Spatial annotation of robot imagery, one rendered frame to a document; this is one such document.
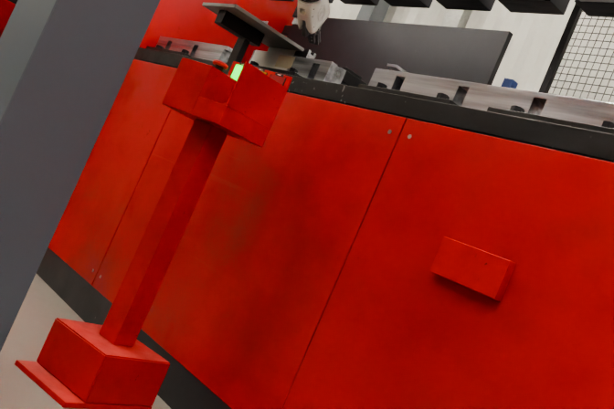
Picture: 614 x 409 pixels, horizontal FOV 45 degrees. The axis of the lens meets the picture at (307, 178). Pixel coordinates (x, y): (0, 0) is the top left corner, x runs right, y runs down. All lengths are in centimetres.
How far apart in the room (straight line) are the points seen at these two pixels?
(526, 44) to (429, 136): 566
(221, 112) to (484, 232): 62
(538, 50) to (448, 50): 455
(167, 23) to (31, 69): 163
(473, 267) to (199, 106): 71
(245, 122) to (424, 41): 111
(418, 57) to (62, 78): 149
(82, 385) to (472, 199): 90
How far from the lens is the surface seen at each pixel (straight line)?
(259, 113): 168
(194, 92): 168
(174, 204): 169
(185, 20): 301
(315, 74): 204
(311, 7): 197
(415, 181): 148
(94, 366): 165
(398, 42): 270
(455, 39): 253
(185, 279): 195
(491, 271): 129
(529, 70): 699
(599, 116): 147
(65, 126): 142
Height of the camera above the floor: 54
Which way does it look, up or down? 3 degrees up
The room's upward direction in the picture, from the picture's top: 24 degrees clockwise
